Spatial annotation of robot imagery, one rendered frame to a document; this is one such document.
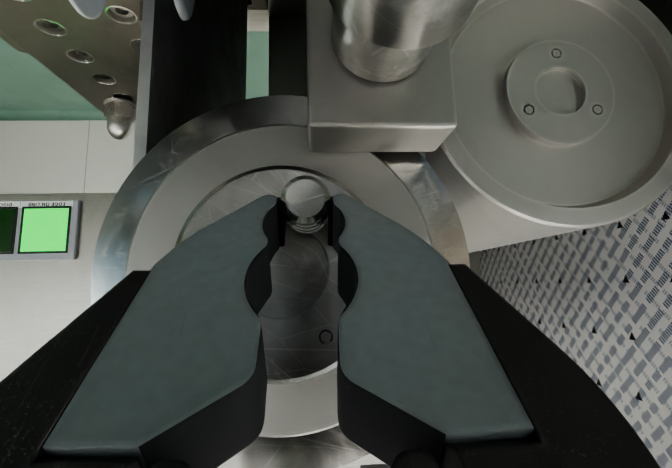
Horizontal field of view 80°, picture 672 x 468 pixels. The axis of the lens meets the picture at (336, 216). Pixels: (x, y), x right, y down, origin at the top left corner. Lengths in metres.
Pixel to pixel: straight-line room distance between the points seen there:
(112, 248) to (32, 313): 0.41
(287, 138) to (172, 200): 0.05
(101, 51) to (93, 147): 2.90
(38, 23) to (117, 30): 0.06
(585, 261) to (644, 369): 0.07
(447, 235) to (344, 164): 0.05
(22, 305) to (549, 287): 0.54
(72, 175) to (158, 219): 3.21
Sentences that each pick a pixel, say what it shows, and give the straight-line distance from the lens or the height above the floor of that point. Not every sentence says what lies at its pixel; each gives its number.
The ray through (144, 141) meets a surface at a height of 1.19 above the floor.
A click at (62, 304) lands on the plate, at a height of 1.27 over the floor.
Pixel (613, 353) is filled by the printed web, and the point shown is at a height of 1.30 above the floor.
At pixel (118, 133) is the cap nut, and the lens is 0.56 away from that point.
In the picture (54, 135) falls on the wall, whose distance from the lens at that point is 3.53.
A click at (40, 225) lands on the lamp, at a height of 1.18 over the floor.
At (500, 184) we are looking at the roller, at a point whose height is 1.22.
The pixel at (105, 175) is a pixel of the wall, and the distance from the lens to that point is 3.27.
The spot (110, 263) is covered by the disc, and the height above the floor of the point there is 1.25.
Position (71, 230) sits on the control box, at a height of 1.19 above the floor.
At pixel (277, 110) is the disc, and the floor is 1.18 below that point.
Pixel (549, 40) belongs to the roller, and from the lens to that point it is 0.22.
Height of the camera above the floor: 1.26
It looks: 10 degrees down
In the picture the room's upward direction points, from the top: 179 degrees clockwise
